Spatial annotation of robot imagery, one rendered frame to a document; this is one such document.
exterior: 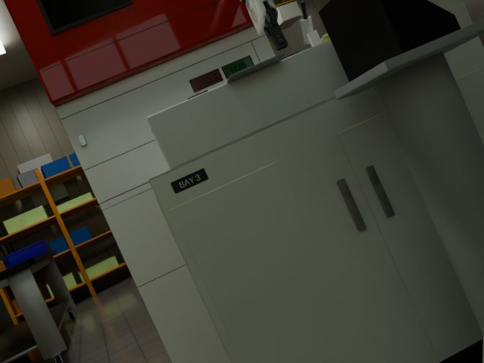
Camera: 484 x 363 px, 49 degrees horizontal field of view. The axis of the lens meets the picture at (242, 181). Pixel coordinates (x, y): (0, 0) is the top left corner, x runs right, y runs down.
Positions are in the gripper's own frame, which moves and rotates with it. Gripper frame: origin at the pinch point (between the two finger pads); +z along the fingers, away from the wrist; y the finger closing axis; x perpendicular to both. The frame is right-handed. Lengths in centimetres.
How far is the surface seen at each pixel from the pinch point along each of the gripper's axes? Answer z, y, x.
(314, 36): -6.4, -22.0, 18.4
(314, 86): 15.5, 1.5, 2.1
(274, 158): 27.9, -1.0, -15.4
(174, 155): 17.2, 1.3, -37.7
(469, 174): 53, 24, 14
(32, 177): -208, -594, -196
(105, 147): -12, -56, -56
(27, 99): -339, -635, -168
